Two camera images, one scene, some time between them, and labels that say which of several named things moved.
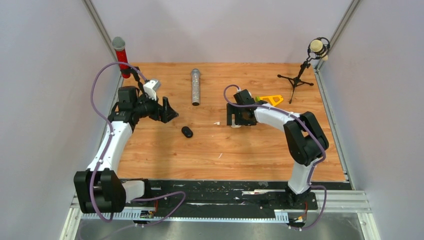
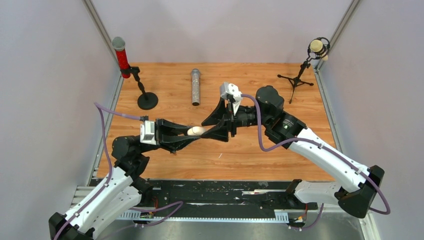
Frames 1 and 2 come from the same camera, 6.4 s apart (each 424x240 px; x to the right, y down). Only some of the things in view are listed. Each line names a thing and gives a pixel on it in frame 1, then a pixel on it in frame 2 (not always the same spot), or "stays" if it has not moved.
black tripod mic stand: [317, 48] stays
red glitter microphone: [118, 43] stays
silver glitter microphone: [195, 87] stays
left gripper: [164, 114] to [163, 128]
